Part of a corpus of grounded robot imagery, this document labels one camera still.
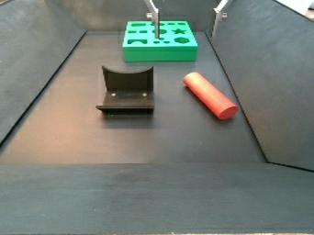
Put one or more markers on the green shape sorter block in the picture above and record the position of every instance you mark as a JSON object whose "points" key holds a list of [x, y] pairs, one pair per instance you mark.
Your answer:
{"points": [[175, 45]]}

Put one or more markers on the red oval cylinder peg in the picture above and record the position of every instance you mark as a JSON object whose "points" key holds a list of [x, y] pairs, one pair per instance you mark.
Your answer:
{"points": [[217, 102]]}

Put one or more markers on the black curved fixture stand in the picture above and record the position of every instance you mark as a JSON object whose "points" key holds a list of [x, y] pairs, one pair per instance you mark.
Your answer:
{"points": [[129, 90]]}

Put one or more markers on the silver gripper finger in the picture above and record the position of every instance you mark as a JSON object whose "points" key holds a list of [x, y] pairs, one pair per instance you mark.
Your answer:
{"points": [[219, 14], [153, 15]]}

